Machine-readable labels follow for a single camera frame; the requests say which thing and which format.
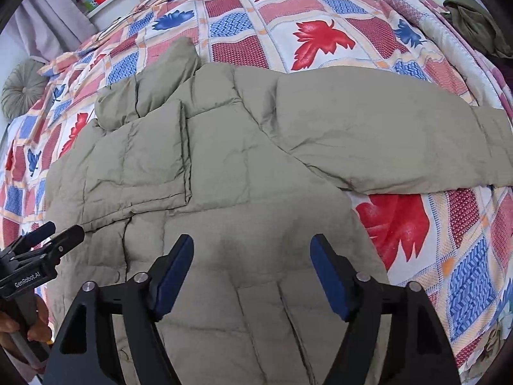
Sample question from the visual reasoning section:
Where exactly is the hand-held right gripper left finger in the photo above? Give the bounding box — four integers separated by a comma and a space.
42, 234, 195, 385

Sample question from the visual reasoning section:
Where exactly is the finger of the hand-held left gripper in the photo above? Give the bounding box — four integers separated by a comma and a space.
47, 225, 86, 254
8, 221, 57, 254

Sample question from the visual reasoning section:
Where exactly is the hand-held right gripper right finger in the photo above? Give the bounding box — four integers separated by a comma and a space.
310, 233, 461, 385

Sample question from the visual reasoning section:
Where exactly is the khaki puffer jacket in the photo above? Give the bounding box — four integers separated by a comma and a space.
43, 37, 513, 385

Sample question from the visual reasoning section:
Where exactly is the person's left hand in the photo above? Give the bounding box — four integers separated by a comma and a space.
0, 294, 54, 346

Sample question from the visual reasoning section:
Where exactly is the grey round pleated cushion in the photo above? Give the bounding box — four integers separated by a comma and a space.
1, 58, 51, 122

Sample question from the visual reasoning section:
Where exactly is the grey curtain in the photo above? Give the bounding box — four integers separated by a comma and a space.
12, 0, 101, 59

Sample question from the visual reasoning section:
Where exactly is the white shelf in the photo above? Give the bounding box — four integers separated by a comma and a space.
86, 0, 134, 20

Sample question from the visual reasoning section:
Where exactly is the leaf patterned patchwork quilt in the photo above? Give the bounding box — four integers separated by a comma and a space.
0, 0, 513, 385

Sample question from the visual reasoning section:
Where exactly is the olive green cloth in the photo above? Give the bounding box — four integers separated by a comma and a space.
443, 0, 513, 60

